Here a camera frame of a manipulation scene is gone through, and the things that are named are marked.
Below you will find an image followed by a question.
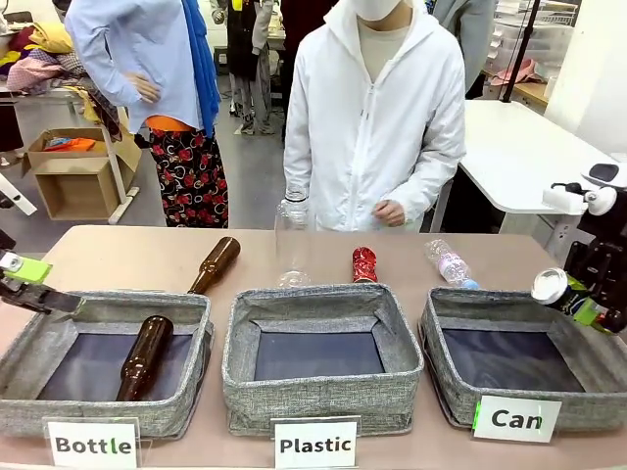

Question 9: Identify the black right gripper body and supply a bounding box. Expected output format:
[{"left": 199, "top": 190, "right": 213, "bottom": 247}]
[{"left": 562, "top": 211, "right": 627, "bottom": 319}]

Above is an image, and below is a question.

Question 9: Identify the dark drink can silver lid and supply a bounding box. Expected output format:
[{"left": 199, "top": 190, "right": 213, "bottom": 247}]
[{"left": 530, "top": 267, "right": 613, "bottom": 334}]

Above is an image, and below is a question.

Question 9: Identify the person's left forearm white sleeve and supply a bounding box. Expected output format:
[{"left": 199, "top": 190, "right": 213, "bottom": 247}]
[{"left": 389, "top": 131, "right": 467, "bottom": 227}]

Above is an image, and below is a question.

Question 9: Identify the person's right forearm white sleeve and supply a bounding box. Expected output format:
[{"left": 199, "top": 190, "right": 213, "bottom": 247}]
[{"left": 282, "top": 126, "right": 322, "bottom": 232}]

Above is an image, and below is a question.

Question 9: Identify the grey fabric basket bottle label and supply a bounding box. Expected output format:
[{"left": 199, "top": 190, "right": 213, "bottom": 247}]
[{"left": 0, "top": 289, "right": 216, "bottom": 439}]

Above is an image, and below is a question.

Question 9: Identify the grey fabric basket can label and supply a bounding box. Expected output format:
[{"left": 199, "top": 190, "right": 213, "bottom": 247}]
[{"left": 418, "top": 286, "right": 627, "bottom": 433}]

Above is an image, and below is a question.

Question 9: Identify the white sign reading Can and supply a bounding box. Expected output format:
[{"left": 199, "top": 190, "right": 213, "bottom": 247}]
[{"left": 471, "top": 395, "right": 563, "bottom": 445}]

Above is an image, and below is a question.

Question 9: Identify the red crushed can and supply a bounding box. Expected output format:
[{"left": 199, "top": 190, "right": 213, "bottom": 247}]
[{"left": 351, "top": 246, "right": 381, "bottom": 285}]

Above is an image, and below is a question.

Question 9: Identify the grey fabric basket plastic label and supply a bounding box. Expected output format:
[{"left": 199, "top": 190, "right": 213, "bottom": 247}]
[{"left": 221, "top": 283, "right": 425, "bottom": 437}]

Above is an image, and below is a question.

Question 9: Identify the person's left hand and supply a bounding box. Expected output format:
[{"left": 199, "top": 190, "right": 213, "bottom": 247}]
[{"left": 373, "top": 199, "right": 408, "bottom": 227}]

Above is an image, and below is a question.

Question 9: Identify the white slanted bar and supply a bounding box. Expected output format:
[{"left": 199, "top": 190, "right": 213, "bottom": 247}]
[{"left": 0, "top": 171, "right": 38, "bottom": 217}]

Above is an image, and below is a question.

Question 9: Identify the open cardboard box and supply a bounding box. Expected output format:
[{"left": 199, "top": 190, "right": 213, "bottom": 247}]
[{"left": 21, "top": 126, "right": 144, "bottom": 221}]

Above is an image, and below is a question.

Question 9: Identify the brown glass bottle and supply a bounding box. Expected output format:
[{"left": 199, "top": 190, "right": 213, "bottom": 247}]
[
  {"left": 115, "top": 315, "right": 175, "bottom": 402},
  {"left": 187, "top": 236, "right": 242, "bottom": 296}
]

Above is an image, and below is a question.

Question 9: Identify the white side table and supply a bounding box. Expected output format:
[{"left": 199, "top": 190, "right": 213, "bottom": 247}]
[{"left": 430, "top": 99, "right": 621, "bottom": 246}]

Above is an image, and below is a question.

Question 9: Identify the crushed plastic bottle pink label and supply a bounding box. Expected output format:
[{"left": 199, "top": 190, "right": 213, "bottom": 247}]
[{"left": 423, "top": 238, "right": 482, "bottom": 291}]

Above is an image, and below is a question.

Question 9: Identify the white sign reading Bottle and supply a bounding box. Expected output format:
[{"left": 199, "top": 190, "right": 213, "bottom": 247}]
[{"left": 43, "top": 416, "right": 141, "bottom": 469}]

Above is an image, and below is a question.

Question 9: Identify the pink cloth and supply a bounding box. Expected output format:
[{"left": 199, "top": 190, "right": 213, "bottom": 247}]
[{"left": 491, "top": 57, "right": 545, "bottom": 86}]

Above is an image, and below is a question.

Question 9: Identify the pile of colourful clothes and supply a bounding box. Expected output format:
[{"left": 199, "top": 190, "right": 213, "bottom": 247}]
[{"left": 0, "top": 12, "right": 89, "bottom": 94}]

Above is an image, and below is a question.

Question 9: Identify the mannequin blue shirt floral skirt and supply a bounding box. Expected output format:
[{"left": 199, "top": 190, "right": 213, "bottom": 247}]
[{"left": 64, "top": 0, "right": 230, "bottom": 230}]

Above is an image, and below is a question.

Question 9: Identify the black stand pole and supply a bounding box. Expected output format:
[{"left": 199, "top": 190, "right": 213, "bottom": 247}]
[{"left": 502, "top": 0, "right": 546, "bottom": 104}]

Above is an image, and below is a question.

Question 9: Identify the clear tall plastic bottle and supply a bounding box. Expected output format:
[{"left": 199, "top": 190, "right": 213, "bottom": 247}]
[{"left": 272, "top": 185, "right": 314, "bottom": 290}]

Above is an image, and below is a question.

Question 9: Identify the person in white hoodie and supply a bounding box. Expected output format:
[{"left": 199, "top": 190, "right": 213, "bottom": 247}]
[{"left": 282, "top": 0, "right": 467, "bottom": 233}]

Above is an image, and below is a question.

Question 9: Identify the blue scarf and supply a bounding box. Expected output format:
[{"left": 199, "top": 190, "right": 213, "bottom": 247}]
[{"left": 181, "top": 0, "right": 222, "bottom": 140}]

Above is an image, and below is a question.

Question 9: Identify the white sign reading Plastic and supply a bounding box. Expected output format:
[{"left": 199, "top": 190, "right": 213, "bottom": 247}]
[{"left": 270, "top": 415, "right": 362, "bottom": 470}]

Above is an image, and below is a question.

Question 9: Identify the white face mask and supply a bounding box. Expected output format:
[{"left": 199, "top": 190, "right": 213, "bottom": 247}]
[{"left": 353, "top": 0, "right": 406, "bottom": 23}]

